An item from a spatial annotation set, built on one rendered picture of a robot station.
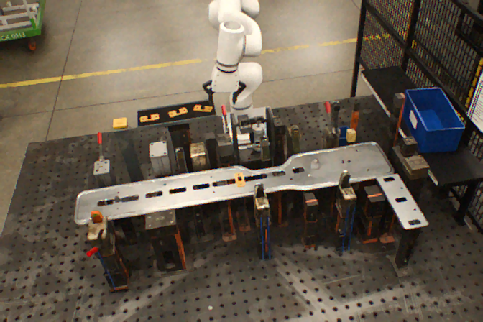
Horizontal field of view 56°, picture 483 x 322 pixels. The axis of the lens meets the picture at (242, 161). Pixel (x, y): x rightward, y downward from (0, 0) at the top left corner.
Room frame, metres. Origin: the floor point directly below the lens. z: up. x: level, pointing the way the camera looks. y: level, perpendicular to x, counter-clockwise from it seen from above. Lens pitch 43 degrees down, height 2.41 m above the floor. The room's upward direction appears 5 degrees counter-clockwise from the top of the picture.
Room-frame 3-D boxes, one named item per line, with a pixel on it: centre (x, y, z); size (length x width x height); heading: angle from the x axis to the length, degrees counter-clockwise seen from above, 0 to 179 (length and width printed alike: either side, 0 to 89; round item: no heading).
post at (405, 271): (1.10, -0.64, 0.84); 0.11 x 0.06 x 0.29; 7
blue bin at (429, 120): (1.60, -0.87, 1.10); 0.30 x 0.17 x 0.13; 179
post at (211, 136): (1.61, 0.14, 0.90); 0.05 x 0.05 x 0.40; 7
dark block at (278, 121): (1.64, -0.18, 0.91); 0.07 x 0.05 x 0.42; 7
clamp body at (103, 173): (1.50, 0.62, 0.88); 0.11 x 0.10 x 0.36; 7
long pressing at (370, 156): (1.40, 0.04, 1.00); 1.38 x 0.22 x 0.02; 97
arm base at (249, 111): (2.00, -0.02, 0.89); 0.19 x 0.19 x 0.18
